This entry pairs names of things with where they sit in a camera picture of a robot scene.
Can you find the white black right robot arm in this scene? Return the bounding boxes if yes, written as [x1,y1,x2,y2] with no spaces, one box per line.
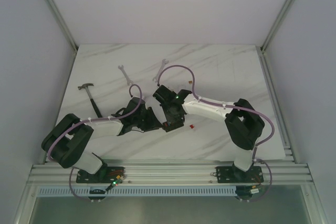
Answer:
[153,85,265,183]

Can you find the silver open-end wrench right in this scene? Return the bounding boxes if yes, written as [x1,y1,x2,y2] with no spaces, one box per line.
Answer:
[152,59,169,82]

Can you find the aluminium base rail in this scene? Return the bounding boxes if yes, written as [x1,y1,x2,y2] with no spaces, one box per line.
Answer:
[27,160,313,186]

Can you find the aluminium frame post left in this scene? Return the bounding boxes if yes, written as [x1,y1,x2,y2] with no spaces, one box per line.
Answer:
[45,0,79,52]

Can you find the small claw hammer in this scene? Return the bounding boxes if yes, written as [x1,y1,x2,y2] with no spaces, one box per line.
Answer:
[78,83,102,118]

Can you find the slotted grey cable duct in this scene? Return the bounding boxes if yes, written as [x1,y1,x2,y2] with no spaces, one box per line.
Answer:
[37,186,237,197]

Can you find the aluminium frame rail right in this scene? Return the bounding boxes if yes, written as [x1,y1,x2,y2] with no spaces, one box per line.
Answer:
[260,0,295,53]

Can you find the silver open-end wrench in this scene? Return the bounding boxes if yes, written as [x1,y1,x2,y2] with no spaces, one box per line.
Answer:
[118,65,134,86]
[152,59,169,82]

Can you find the black fuse box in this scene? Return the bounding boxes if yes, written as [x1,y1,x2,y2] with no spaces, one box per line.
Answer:
[162,121,184,132]

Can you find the silver open-end wrench left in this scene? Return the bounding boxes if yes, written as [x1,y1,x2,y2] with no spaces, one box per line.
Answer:
[118,65,134,86]

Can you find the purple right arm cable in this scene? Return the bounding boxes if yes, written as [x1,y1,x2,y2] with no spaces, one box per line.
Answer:
[156,65,276,204]

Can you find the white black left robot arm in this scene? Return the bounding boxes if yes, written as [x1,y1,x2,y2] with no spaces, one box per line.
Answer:
[41,97,162,183]

